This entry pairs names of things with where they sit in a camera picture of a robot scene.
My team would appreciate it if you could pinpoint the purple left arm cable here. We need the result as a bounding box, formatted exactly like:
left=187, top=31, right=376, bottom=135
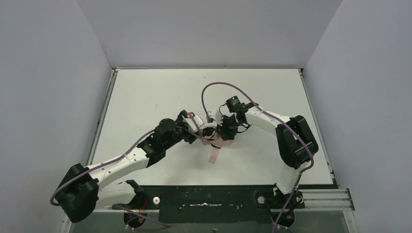
left=50, top=114, right=206, bottom=232

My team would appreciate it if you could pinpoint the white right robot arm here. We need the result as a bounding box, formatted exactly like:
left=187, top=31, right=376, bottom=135
left=207, top=96, right=319, bottom=195

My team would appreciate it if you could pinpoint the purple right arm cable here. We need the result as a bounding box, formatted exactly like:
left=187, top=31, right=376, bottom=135
left=201, top=82, right=315, bottom=233

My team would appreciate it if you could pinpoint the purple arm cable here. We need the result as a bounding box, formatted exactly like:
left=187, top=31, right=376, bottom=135
left=201, top=82, right=315, bottom=233
left=50, top=114, right=206, bottom=232

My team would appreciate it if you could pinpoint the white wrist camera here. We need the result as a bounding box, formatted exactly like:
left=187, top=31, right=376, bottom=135
left=183, top=112, right=205, bottom=132
left=206, top=109, right=223, bottom=125

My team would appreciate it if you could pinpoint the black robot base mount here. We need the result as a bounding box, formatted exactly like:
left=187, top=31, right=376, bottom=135
left=114, top=181, right=305, bottom=230

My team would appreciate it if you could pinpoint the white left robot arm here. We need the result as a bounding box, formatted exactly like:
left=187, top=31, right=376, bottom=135
left=50, top=110, right=217, bottom=223

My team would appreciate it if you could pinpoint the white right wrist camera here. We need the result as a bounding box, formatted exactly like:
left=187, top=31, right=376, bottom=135
left=206, top=109, right=223, bottom=125

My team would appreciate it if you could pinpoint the pink folding umbrella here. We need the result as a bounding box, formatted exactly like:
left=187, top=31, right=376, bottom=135
left=202, top=127, right=234, bottom=164

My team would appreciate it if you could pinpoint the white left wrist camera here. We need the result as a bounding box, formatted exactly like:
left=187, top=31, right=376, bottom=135
left=183, top=112, right=205, bottom=132

